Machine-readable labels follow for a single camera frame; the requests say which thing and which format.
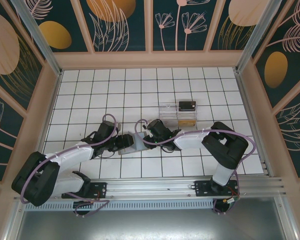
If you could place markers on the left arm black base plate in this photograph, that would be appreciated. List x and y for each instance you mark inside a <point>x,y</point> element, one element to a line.
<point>101,187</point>

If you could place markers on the black card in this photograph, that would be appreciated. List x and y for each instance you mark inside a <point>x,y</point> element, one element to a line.
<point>187,106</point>

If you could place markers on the tan wooden block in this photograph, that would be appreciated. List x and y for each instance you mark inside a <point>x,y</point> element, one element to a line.
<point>187,123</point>

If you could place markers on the aluminium corner post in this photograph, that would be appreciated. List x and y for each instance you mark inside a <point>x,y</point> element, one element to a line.
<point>259,37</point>
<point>43,42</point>

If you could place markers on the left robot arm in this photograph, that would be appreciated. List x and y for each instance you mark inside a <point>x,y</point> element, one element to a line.
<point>35,182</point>

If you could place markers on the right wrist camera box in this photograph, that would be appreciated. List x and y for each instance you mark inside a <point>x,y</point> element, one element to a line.
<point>146,125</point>

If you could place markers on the grey metal sheet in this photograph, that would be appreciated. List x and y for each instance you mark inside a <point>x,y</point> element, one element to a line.
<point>150,225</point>

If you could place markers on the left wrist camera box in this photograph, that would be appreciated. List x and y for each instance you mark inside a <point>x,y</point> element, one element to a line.
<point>118,125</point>

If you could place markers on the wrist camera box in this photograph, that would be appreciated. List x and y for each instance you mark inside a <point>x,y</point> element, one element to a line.
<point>146,125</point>
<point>118,125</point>

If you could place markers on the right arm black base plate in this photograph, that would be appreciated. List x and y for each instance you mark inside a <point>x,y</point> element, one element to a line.
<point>202,190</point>

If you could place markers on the right aluminium corner post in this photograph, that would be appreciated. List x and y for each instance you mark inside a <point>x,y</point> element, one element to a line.
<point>259,37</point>

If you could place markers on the aluminium side rail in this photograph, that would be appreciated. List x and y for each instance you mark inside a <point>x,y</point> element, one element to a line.
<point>246,100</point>
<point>52,100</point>

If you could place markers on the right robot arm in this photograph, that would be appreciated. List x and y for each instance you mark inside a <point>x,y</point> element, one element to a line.
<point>225,147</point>

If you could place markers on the clear acrylic card organizer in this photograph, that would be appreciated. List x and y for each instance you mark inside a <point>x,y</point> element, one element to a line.
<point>168,112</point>

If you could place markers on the aluminium front rail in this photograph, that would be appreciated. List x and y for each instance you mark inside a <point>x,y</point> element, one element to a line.
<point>150,190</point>

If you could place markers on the left aluminium corner post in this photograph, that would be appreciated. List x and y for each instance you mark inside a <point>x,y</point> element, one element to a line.
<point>43,42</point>

